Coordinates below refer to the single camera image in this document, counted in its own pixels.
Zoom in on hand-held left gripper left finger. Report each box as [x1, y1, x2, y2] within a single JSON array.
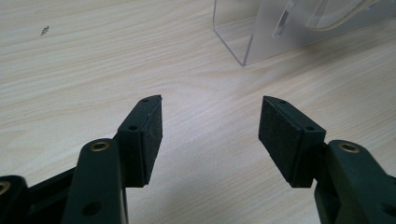
[[116, 94, 163, 189]]

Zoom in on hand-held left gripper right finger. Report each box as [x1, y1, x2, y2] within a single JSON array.
[[258, 95, 327, 189]]

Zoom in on clear acrylic rack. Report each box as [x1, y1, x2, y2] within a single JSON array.
[[212, 0, 396, 67]]

